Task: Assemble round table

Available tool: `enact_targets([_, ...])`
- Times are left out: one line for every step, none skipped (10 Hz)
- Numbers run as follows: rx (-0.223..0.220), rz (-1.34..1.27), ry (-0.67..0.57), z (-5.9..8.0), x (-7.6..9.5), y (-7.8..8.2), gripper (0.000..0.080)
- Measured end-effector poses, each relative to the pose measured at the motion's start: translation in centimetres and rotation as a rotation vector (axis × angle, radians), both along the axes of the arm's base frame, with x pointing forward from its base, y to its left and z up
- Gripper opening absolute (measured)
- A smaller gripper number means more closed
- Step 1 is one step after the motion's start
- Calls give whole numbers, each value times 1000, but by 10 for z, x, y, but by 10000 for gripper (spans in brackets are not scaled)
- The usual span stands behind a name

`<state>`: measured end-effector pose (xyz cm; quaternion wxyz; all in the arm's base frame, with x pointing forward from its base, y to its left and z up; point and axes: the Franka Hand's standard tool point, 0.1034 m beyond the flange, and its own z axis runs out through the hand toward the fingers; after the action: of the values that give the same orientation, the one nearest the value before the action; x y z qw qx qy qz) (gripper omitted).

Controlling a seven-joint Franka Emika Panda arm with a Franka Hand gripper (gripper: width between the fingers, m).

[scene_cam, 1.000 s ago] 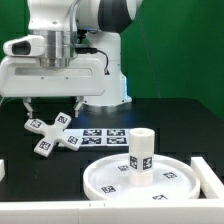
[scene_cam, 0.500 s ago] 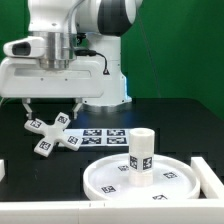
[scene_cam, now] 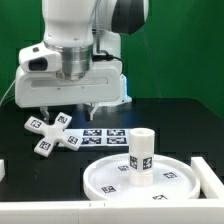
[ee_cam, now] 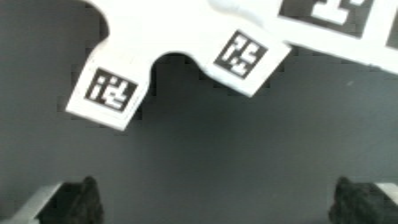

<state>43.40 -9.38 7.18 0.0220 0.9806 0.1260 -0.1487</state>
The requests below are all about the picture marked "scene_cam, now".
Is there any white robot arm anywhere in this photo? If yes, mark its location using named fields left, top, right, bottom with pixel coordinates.
left=15, top=0, right=149, bottom=116

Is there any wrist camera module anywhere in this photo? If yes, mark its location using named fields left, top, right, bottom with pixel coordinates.
left=19, top=43, right=62, bottom=72

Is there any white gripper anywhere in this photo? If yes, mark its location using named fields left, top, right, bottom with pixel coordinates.
left=15, top=61, right=122, bottom=120

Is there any white round table top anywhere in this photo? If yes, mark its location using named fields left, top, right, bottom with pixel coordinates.
left=83, top=153, right=200, bottom=202

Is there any grey camera cable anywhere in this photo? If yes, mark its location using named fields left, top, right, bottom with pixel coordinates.
left=0, top=79, right=17, bottom=106

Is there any white cross-shaped table base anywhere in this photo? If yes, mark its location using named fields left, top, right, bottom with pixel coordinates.
left=24, top=112, right=82, bottom=157

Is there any white marker sheet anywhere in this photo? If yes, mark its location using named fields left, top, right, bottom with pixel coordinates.
left=65, top=128, right=130, bottom=147

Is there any white L-shaped border fence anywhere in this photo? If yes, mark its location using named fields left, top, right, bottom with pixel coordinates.
left=0, top=157, right=224, bottom=224

